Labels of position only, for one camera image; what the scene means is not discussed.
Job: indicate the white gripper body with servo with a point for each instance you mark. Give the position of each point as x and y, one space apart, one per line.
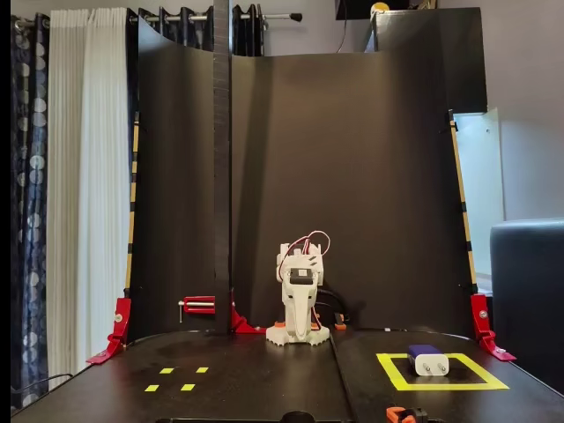
299 294

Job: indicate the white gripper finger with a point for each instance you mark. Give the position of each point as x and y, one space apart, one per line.
307 313
293 317

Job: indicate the blue and white charger block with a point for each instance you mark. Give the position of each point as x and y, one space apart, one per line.
432 365

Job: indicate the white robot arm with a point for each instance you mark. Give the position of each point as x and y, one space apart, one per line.
275 336

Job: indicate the small yellow tape marker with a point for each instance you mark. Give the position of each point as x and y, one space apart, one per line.
166 371
151 388
202 370
187 388

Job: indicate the red screw clamp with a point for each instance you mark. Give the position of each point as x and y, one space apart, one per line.
187 306

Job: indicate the black backdrop sheet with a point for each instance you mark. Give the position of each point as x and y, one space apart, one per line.
374 176

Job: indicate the black upright pole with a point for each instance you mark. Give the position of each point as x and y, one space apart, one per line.
222 176

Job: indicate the yellow tape square outline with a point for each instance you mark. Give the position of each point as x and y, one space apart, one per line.
440 387

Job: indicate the yellow black striped stick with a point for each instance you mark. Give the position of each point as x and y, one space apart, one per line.
131 198
463 202

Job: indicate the white pleated curtain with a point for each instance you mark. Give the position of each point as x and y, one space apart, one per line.
88 176

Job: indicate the silver curtain rod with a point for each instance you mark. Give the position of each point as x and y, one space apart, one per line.
282 17

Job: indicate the dark blue patterned curtain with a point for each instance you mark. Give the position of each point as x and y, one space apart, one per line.
28 220
194 31

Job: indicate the yellow ball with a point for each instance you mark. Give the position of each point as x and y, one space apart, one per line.
379 7

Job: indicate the red pole base bracket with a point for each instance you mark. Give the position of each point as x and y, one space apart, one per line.
240 324

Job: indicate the red corner bracket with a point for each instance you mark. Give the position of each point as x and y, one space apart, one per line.
480 313
121 317

